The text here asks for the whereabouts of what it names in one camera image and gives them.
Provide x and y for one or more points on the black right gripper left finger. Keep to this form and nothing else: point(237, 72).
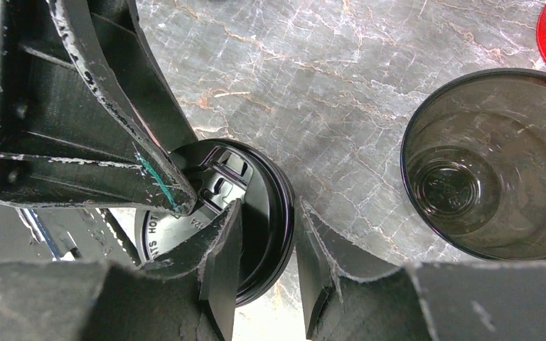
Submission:
point(188, 293)

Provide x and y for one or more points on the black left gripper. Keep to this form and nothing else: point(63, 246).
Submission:
point(87, 119)

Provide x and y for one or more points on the black cup lid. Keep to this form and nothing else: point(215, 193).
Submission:
point(221, 171)

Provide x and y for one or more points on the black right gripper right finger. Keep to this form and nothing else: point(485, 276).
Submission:
point(347, 293)

